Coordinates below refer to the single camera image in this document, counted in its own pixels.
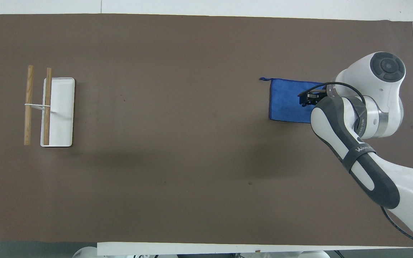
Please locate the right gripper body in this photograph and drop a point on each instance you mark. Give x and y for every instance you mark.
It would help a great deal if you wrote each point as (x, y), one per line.
(322, 94)

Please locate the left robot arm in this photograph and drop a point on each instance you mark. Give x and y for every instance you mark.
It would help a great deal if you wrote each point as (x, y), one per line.
(84, 252)

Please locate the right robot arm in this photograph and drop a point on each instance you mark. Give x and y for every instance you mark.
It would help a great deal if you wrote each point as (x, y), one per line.
(371, 89)

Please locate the white towel rack wooden bars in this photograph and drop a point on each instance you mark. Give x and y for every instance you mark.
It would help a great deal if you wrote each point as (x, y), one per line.
(57, 111)

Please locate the blue towel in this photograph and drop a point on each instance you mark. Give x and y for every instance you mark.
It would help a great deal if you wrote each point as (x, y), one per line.
(285, 102)

